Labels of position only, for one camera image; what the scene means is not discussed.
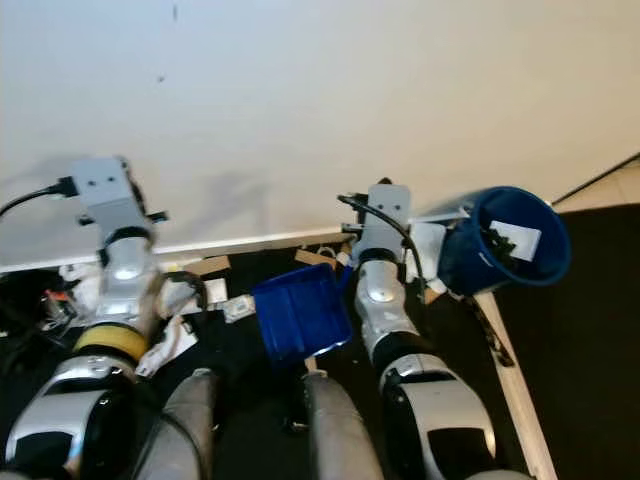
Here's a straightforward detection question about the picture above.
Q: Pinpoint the blue long-handled dustpan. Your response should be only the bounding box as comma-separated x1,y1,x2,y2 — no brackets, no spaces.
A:
250,240,361,369

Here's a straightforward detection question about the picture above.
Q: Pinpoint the brown cardboard strip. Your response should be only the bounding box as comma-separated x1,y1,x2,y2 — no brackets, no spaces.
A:
190,255,231,276

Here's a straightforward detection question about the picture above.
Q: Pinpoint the white crumpled tissue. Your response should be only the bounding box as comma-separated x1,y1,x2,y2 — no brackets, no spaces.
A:
60,262,121,311

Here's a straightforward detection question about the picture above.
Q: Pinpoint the black tangled bundle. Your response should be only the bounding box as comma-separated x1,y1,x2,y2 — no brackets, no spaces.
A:
0,268,76,351

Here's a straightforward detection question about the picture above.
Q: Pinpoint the small brown cardboard piece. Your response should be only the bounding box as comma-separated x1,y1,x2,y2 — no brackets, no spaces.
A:
295,248,336,269

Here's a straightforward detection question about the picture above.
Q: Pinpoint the grey robot left leg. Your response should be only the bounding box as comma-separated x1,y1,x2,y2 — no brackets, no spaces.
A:
135,368,226,480

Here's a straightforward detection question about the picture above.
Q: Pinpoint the grey robot leg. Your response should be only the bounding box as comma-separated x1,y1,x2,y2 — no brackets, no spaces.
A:
135,368,226,480
300,372,391,480

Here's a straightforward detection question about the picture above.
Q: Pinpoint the white plastic pouch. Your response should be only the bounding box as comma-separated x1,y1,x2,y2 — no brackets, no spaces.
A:
410,222,451,291

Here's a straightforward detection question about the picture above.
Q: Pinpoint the grey robot right leg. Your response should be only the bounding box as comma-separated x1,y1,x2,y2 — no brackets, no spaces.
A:
300,372,391,480

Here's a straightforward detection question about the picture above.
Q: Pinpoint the blue plastic bucket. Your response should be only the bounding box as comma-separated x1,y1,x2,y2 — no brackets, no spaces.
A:
438,187,571,296

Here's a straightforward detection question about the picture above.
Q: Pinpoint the white paper sheet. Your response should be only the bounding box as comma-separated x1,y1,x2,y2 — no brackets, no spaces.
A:
488,220,541,263

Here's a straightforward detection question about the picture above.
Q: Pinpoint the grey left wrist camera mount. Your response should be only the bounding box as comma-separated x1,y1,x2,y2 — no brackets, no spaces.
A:
70,155,146,236

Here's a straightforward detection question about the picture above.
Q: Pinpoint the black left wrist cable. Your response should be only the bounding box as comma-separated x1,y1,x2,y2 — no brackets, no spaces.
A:
0,178,81,216

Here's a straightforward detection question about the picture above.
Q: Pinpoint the black patterned strap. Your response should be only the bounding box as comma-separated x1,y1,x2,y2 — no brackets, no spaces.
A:
460,295,516,366

